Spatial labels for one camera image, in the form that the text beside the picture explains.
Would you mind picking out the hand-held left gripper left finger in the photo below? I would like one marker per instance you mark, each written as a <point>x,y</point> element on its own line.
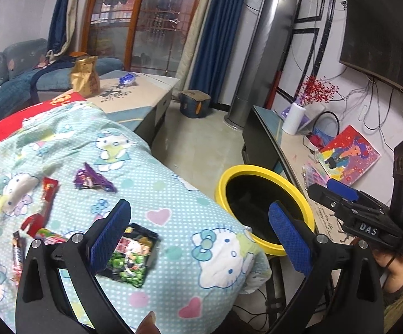
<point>112,236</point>

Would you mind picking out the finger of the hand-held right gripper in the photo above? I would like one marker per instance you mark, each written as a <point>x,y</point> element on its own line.
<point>323,196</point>
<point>340,188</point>

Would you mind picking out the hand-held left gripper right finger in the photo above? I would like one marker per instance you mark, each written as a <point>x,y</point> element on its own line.
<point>290,240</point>

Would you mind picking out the black snack packet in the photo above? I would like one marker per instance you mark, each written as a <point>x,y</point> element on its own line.
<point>135,254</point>

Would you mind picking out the purple snack wrapper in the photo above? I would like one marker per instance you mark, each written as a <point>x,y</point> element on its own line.
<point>92,180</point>

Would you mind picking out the colourful candy wrapper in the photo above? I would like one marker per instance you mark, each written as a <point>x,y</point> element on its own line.
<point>52,237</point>

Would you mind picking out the yellow trash bin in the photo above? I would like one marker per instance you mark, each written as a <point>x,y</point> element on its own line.
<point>257,172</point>

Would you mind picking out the red snack wrapper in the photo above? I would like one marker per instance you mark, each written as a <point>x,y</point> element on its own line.
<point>50,188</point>

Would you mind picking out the torn red wrapper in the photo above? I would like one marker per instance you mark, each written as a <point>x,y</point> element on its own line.
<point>32,225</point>

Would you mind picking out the brown bar wrapper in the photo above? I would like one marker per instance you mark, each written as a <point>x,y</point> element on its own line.
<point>17,255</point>

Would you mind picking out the person's right hand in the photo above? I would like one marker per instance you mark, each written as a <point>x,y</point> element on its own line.
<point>394,271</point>

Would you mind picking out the colourful bead box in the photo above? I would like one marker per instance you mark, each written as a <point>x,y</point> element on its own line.
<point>314,175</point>

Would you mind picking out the colourful painting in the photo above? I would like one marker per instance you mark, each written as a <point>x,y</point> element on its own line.
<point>351,153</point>

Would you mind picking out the red ornament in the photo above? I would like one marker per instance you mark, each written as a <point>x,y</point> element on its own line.
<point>315,140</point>

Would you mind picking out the purple white picture board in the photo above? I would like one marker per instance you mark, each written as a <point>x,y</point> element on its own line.
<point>309,121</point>

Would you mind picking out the white paper roll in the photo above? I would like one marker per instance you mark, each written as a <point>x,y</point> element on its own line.
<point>293,118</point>

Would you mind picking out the cartoon cat printed blanket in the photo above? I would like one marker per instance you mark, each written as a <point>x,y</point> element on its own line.
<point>187,195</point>

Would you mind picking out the television cabinet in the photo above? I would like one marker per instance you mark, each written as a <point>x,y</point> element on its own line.
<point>271,125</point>

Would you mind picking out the red berry branches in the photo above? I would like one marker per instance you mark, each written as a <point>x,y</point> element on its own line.
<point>314,88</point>

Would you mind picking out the grey coffee table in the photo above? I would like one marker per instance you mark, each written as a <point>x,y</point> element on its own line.
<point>142,101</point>

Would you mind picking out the red printed cloth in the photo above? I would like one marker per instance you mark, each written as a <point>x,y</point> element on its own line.
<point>13,121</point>

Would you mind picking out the grey tower air conditioner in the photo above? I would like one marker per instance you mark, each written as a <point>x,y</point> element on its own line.
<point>257,59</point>

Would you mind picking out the blue storage stool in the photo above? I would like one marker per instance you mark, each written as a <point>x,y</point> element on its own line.
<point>194,106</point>

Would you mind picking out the blue white wrapper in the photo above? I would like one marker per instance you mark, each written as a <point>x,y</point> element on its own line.
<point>126,79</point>

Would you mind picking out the golden paper bag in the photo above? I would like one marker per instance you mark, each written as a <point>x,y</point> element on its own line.
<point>85,80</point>

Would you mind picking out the dark blue cloth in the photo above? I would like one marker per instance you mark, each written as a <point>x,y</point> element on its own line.
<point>41,76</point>

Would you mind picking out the blue curtain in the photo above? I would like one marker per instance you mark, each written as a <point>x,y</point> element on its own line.
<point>211,34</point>
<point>60,14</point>

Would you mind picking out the wooden sliding glass door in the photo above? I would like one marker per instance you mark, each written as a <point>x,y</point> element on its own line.
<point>145,24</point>

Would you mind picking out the wall television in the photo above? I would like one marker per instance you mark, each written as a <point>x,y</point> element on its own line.
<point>385,24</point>

